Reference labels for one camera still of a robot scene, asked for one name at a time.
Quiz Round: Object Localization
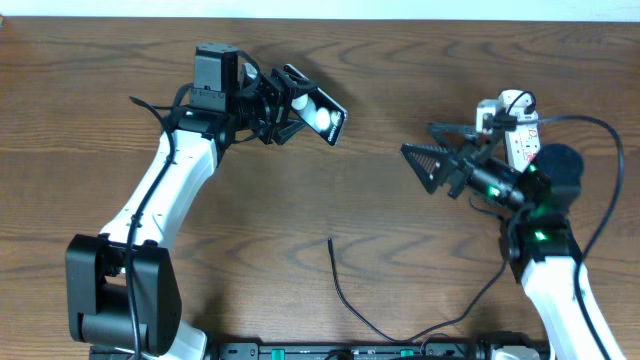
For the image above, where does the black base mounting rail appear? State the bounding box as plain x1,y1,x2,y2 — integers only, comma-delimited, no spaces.
199,341,551,360

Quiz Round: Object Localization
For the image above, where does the black smartphone with lit screen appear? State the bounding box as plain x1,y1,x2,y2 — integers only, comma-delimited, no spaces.
284,64,348,146

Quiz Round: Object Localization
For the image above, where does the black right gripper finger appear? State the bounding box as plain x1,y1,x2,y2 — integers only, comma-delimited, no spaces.
400,143,456,194
427,123,479,148

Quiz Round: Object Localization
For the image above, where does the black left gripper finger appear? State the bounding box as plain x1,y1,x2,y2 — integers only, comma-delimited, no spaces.
274,120,306,145
272,67,318,98

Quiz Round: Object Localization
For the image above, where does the black charging cable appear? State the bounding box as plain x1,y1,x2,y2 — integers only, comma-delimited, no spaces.
326,90,538,345

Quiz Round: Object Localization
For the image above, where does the white USB charger adapter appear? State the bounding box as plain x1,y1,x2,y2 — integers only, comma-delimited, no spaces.
506,93,538,123

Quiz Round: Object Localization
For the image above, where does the white power strip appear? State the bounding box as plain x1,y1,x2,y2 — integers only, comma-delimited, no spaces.
498,89,540,172

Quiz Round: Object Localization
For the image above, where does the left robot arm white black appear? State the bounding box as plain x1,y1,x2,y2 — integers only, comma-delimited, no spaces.
65,43,317,359

